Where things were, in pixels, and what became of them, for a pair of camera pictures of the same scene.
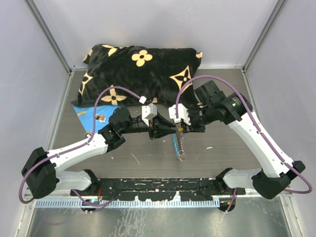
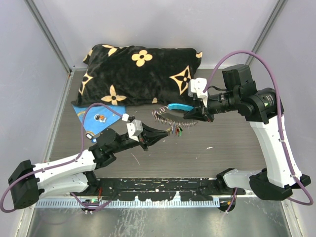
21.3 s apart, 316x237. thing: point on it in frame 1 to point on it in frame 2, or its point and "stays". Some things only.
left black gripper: [155, 130] to [149, 136]
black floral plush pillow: [154, 73] stays
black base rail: [158, 188] stays
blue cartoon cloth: [102, 115] stays
